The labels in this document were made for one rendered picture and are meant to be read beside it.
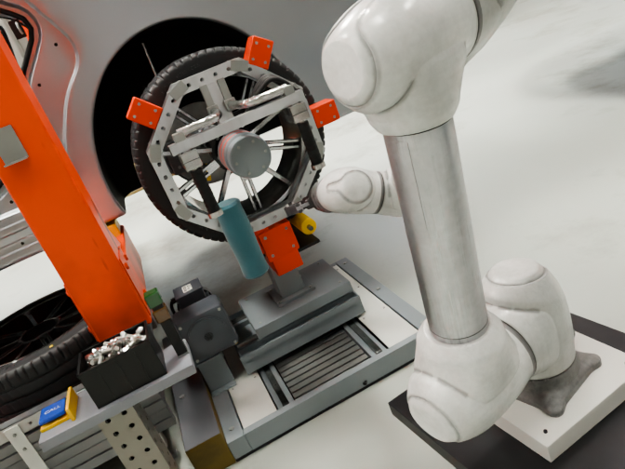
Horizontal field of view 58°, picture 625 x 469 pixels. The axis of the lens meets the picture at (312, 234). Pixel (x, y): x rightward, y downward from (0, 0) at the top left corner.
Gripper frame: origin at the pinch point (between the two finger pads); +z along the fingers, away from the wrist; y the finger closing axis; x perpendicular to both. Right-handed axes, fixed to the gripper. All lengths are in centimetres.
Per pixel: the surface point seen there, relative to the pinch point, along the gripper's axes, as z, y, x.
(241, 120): 4.3, 4.8, -28.6
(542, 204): 64, -124, 55
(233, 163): 12.1, 10.6, -19.0
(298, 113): 1.2, -10.5, -23.3
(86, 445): 41, 89, 40
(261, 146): 11.0, 0.9, -20.0
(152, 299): 3.7, 49.0, 5.0
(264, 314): 55, 17, 34
